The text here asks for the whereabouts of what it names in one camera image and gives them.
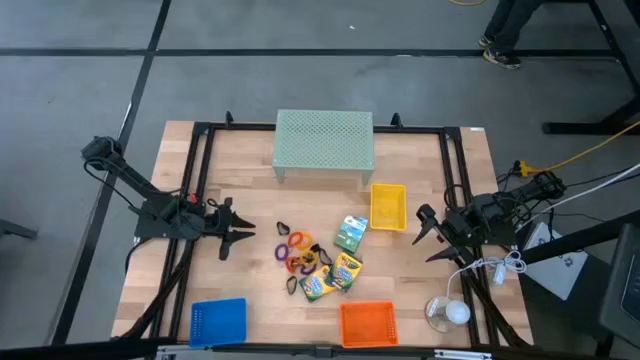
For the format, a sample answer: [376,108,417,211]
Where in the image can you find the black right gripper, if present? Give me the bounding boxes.
[411,202,477,264]

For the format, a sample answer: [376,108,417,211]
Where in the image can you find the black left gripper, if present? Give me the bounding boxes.
[202,197,257,262]

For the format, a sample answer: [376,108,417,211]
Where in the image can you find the yellow plastic basket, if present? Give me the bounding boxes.
[369,182,409,233]

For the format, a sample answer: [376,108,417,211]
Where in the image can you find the green white crayon box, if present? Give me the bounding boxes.
[333,214,370,255]

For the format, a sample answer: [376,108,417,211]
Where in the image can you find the orange plastic basket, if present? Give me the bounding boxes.
[338,299,401,350]

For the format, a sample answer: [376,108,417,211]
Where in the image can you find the green perforated metal shelf riser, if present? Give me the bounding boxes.
[271,108,377,187]

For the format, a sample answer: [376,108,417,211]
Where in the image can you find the blue plastic basket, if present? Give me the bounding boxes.
[188,297,249,349]

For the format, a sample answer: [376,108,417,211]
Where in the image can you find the black beam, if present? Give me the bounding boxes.
[519,208,640,267]

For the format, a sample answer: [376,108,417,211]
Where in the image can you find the dark grey cabinet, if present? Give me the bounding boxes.
[598,222,640,347]

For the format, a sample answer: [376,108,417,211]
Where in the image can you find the grey chair foot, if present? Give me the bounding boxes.
[0,218,39,242]

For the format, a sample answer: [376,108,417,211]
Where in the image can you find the person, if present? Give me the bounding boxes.
[476,0,545,71]

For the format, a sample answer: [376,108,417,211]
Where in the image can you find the white cable with adapter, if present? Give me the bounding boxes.
[445,249,528,299]

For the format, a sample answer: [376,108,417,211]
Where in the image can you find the black aluminium rig frame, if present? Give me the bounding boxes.
[0,110,640,360]

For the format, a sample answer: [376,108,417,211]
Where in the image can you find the yellow extension cable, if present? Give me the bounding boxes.
[516,119,640,177]

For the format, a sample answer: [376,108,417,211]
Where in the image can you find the black desk frame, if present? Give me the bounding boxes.
[541,0,640,137]

